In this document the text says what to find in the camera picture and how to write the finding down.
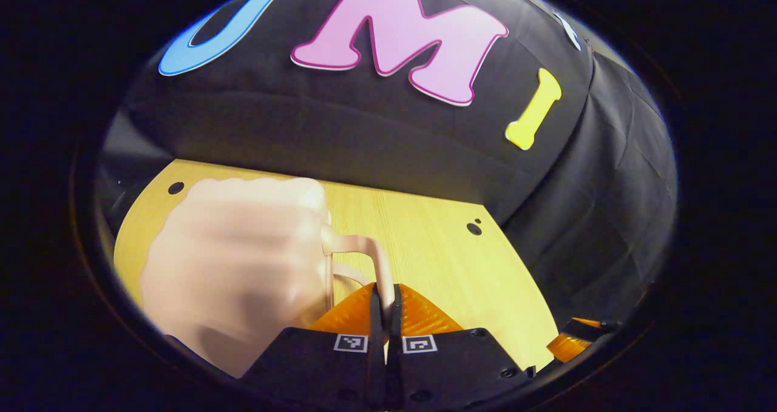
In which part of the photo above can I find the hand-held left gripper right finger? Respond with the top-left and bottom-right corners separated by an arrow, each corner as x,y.
387,283 -> 538,412

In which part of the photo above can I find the pink suitcase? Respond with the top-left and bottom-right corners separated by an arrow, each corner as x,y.
140,177 -> 395,379

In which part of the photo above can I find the black backdrop cloth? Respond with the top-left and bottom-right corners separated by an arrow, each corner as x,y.
97,0 -> 679,328

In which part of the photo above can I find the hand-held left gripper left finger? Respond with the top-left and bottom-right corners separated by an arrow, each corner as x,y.
240,282 -> 387,412

